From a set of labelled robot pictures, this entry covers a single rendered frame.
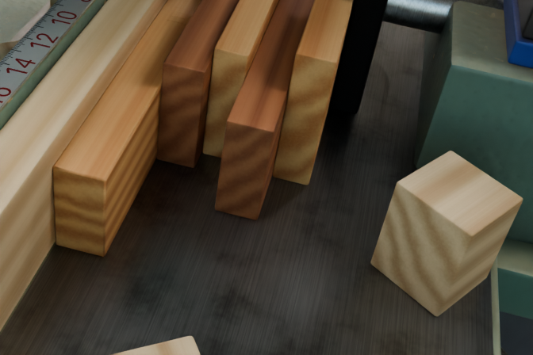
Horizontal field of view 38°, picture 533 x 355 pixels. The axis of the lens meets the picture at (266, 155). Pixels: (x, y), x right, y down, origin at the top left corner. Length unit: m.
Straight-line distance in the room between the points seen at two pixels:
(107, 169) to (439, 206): 0.12
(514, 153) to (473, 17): 0.07
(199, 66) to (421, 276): 0.12
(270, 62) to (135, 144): 0.07
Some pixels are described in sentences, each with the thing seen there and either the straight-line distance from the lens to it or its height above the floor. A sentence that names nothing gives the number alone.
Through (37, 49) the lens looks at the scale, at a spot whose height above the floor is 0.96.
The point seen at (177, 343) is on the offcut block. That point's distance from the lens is 0.23.
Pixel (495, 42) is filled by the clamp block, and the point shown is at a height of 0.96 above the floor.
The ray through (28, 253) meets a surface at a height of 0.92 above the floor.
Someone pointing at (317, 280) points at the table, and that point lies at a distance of 0.31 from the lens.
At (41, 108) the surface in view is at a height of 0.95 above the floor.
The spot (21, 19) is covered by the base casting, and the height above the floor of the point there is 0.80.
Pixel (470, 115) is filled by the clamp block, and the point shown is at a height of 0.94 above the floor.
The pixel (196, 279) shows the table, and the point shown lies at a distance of 0.30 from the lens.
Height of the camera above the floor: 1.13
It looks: 39 degrees down
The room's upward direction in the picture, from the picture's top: 10 degrees clockwise
